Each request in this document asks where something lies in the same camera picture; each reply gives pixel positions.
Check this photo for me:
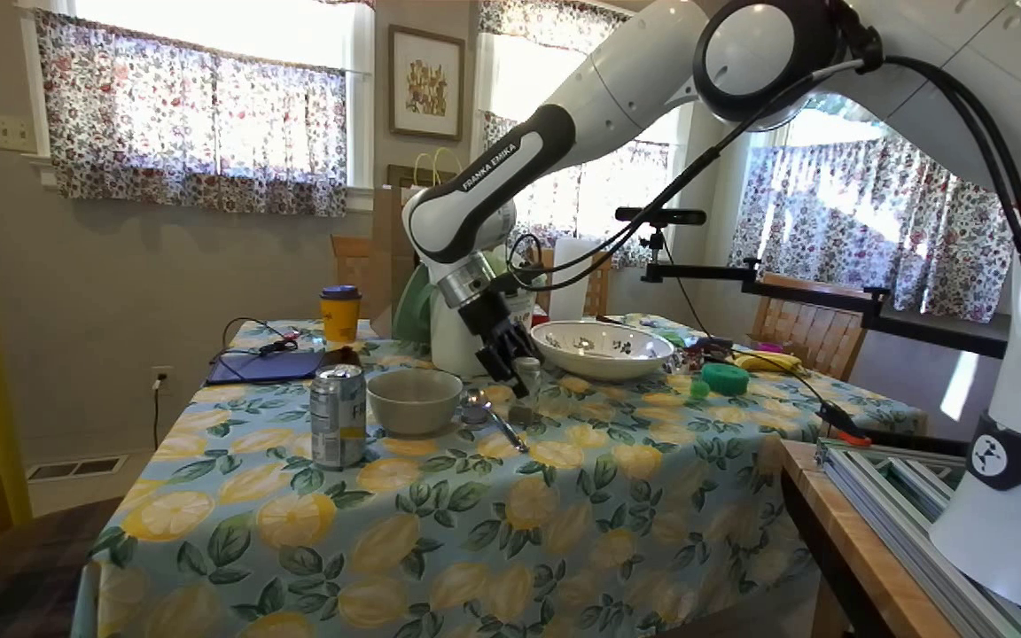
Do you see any floral curtain right window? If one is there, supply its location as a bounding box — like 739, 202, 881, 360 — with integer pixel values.
732, 112, 1013, 321

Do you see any metal spoon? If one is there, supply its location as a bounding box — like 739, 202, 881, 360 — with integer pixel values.
460, 395, 525, 449

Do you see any yellow jar with dark lid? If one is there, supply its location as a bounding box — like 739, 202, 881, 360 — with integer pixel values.
321, 284, 363, 347

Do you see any silver soda can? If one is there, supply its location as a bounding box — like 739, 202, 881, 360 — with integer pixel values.
308, 364, 364, 469

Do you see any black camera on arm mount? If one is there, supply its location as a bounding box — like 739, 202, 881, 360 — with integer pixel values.
613, 202, 1013, 360

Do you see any white wide serving bowl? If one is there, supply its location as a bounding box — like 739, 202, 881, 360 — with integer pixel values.
537, 318, 678, 378

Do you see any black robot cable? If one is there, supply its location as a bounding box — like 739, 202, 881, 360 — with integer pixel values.
509, 52, 1021, 358

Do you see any grey ceramic bowl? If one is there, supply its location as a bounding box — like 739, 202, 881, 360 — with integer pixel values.
368, 370, 460, 437

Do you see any lemon print tablecloth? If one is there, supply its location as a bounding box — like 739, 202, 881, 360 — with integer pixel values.
73, 364, 926, 638

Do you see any floral curtain left window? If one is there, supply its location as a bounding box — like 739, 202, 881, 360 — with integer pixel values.
37, 9, 350, 216

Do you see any green scrub sponge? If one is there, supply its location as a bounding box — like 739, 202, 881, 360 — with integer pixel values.
697, 360, 748, 396

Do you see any dark blue notebook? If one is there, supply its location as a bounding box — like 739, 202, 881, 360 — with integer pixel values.
205, 350, 321, 386

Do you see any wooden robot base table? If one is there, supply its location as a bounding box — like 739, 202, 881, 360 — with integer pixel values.
778, 441, 954, 638

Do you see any framed floral picture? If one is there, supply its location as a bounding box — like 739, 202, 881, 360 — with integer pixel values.
389, 26, 464, 143

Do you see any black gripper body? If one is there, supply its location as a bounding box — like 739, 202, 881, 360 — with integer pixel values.
429, 250, 531, 374

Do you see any wooden chair right side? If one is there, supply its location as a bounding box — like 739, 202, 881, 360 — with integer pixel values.
748, 275, 874, 378

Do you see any yellow cloth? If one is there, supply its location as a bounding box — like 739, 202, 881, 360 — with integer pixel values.
732, 350, 806, 374

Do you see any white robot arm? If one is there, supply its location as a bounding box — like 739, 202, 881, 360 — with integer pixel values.
400, 0, 1021, 607

